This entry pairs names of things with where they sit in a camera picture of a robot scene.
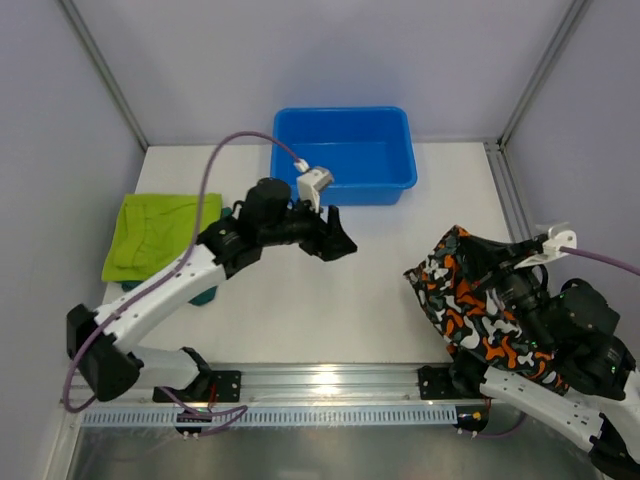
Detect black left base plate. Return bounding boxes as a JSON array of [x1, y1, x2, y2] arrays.
[[169, 370, 242, 404]]

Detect right controller board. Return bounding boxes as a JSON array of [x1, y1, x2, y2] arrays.
[[453, 406, 489, 438]]

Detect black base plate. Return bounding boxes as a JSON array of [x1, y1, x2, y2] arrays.
[[169, 370, 242, 404], [417, 365, 478, 400]]

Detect left aluminium frame post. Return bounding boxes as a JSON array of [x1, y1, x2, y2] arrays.
[[57, 0, 150, 152]]

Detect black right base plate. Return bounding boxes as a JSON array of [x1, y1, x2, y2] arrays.
[[417, 365, 478, 400]]

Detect right aluminium frame post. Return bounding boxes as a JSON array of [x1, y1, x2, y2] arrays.
[[498, 0, 587, 147]]

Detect grey slotted cable duct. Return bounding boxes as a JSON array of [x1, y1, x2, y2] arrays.
[[81, 404, 456, 428]]

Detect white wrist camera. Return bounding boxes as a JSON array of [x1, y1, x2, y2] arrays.
[[296, 167, 334, 214], [514, 222, 577, 269]]

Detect lime green shorts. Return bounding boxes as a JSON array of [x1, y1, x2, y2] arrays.
[[101, 194, 199, 283]]

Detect dark green shorts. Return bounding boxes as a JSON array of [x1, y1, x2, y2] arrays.
[[117, 207, 232, 307]]

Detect blue plastic bin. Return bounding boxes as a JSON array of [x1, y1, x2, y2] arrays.
[[272, 106, 418, 206]]

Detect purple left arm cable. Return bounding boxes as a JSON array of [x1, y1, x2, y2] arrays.
[[62, 130, 309, 441]]

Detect orange black patterned shorts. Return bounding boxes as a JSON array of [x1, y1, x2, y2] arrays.
[[403, 225, 569, 396]]

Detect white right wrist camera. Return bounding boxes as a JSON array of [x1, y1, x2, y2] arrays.
[[514, 222, 577, 269]]

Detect aluminium frame post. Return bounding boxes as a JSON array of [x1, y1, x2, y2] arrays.
[[498, 0, 587, 147], [57, 0, 150, 152]]

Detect aluminium mounting rail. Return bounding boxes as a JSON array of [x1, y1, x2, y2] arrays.
[[64, 362, 451, 409]]

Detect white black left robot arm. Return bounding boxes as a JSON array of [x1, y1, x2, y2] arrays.
[[67, 178, 357, 402]]

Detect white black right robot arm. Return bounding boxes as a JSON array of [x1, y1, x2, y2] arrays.
[[479, 272, 639, 479]]

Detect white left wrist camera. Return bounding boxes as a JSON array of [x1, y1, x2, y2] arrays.
[[296, 167, 334, 214]]

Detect controller board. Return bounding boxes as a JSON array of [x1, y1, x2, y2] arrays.
[[174, 408, 213, 438], [453, 406, 489, 438]]

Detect left controller board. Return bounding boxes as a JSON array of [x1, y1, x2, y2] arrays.
[[174, 408, 213, 438]]

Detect right side aluminium rail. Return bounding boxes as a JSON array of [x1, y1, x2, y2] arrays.
[[484, 140, 536, 242]]

